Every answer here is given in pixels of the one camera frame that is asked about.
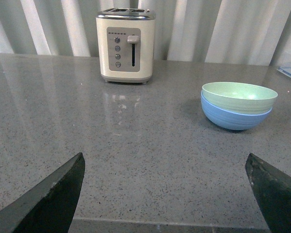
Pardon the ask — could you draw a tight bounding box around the green bowl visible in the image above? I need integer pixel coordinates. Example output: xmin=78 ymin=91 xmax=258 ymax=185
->
xmin=202 ymin=82 xmax=278 ymax=115

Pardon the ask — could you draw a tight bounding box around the blue bowl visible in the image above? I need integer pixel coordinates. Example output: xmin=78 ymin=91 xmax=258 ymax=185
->
xmin=201 ymin=92 xmax=272 ymax=131

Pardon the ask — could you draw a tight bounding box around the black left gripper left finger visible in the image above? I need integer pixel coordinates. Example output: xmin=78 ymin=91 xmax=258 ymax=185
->
xmin=0 ymin=152 xmax=85 ymax=233

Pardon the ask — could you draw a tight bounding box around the white curtain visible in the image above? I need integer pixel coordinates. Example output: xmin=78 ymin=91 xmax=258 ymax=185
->
xmin=0 ymin=0 xmax=291 ymax=66

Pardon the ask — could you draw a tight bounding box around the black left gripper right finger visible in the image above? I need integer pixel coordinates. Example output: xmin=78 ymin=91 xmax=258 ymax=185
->
xmin=245 ymin=153 xmax=291 ymax=233

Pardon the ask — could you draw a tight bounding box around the cream two-slot toaster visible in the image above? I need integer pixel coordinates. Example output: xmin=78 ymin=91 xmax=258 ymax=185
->
xmin=96 ymin=8 xmax=156 ymax=84

